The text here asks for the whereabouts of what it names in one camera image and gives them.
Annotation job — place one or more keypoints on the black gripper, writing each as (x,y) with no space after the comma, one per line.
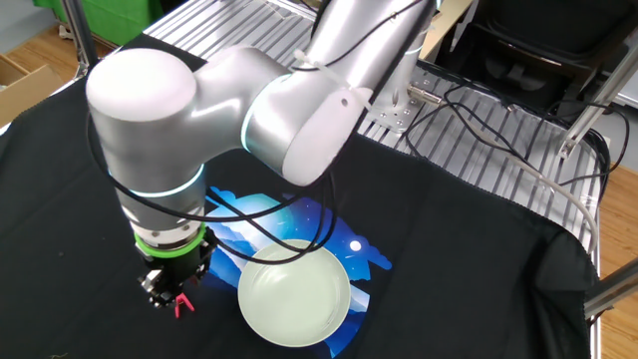
(179,266)

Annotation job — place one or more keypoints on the pink plastic clamp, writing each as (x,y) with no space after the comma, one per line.
(177,306)

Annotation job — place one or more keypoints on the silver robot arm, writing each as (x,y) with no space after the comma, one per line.
(149,124)

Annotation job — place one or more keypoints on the pale green round plate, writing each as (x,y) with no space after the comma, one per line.
(294,299)

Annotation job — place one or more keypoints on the tan thread scrap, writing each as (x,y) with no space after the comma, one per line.
(59,355)

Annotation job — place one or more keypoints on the open cardboard box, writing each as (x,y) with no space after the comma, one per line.
(25,95)

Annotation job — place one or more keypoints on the green fabric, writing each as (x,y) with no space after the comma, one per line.
(119,20)

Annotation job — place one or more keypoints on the beige desk top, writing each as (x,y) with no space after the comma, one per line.
(448,25)

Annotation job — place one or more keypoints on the black office chair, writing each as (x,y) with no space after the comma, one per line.
(523,60)

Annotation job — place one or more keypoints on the aluminium frame post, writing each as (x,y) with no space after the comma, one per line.
(613,289)
(588,114)
(80,35)

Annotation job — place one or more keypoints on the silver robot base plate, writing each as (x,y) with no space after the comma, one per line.
(399,119)

